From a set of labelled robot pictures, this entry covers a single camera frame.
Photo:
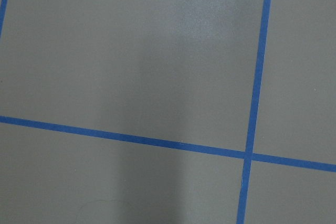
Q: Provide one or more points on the blue tape grid lines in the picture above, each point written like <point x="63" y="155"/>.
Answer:
<point x="248" y="156"/>

